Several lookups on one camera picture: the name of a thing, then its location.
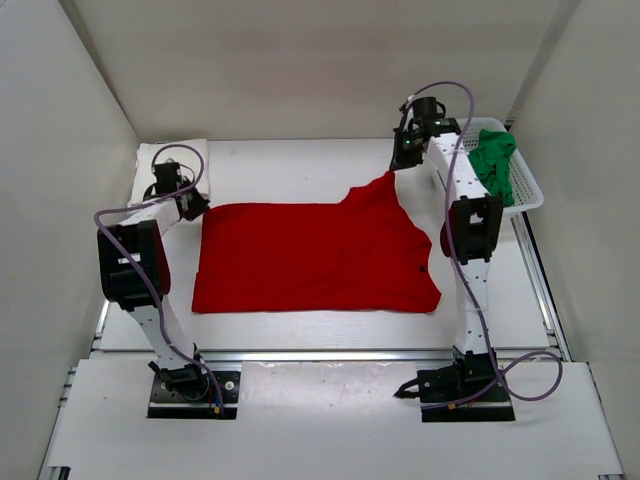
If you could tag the aluminium rail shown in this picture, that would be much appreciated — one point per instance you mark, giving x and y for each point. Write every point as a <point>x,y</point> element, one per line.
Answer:
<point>307,356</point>

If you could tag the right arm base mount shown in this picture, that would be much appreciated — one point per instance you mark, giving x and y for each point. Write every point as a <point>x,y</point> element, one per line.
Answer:
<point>466,391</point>

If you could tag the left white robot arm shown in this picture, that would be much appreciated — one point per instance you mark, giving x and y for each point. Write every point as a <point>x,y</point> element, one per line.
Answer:
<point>135,275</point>

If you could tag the green t shirt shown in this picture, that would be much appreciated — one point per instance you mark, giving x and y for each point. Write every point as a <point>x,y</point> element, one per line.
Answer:
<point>491,162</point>

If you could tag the red t shirt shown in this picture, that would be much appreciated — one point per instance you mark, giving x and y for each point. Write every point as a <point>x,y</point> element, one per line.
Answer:
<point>363,253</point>

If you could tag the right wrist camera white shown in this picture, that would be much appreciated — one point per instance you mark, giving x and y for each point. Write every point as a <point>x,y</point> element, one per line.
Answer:
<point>406,109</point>

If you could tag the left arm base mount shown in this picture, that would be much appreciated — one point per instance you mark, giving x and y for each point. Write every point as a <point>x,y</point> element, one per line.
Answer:
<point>187,393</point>

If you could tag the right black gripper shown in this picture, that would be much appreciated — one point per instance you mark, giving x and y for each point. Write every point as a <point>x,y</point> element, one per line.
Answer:
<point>403,161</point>

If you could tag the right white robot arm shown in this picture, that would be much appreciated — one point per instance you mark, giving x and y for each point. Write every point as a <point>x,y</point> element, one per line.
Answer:
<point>472,219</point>

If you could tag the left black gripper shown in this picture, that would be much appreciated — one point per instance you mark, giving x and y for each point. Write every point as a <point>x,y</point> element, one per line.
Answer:
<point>199,208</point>

